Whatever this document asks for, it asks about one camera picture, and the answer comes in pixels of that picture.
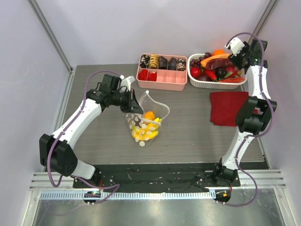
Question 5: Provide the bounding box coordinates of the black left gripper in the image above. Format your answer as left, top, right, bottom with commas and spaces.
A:
111, 88, 143, 114

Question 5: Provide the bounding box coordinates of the orange fruit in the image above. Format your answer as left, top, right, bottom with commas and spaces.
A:
143, 111, 156, 121

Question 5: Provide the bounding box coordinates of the clear polka dot zip bag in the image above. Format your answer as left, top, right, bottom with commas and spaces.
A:
126, 90, 170, 147

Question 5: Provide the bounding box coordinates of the yellow banana bunch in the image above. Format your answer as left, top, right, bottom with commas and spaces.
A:
127, 117, 162, 144

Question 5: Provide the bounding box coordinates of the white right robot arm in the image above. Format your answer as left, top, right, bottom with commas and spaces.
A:
212, 37, 277, 186

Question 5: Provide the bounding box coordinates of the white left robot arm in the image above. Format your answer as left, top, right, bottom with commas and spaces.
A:
39, 72, 143, 188

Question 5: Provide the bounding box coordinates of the pink dragon fruit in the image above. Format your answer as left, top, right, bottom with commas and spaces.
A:
226, 66, 238, 77

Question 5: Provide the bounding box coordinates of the orange papaya slice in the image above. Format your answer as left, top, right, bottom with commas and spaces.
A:
200, 53, 230, 67

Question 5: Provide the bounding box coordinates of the dark plum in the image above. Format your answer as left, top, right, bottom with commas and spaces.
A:
215, 67, 227, 79

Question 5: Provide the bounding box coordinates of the small orange tangerine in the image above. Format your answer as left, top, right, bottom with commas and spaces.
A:
212, 49, 225, 56

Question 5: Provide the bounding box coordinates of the purple sweet potato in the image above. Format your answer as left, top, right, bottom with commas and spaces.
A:
205, 58, 233, 70

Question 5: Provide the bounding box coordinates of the red chili pepper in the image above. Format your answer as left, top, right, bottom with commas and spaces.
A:
204, 68, 218, 82

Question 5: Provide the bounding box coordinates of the dark grapes bunch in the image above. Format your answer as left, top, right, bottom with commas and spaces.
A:
190, 52, 212, 68

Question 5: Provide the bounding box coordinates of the pink compartment box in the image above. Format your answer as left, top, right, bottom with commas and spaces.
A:
136, 53, 188, 91

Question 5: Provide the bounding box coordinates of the red apple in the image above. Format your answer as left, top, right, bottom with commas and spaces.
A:
190, 66, 202, 79

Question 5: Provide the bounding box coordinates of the white fruit basket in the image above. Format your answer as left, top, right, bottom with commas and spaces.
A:
187, 52, 246, 90

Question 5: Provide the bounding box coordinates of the red cloth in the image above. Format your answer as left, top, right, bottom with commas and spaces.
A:
210, 91, 249, 127

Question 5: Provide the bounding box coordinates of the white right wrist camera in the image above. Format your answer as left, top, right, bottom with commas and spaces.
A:
225, 37, 245, 56

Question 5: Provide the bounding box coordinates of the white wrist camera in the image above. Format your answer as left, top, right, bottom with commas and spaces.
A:
225, 37, 245, 56
119, 75, 135, 92

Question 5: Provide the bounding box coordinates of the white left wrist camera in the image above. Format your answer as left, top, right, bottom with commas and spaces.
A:
119, 75, 135, 92

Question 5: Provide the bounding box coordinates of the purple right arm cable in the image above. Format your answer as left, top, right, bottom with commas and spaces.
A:
221, 32, 275, 207

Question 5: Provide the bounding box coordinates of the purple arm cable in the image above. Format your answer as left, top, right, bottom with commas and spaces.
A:
42, 70, 122, 216
221, 32, 275, 207

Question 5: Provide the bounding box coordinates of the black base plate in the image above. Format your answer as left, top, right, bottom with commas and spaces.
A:
72, 162, 241, 194

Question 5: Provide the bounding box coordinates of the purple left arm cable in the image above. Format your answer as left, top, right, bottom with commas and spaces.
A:
42, 70, 122, 216

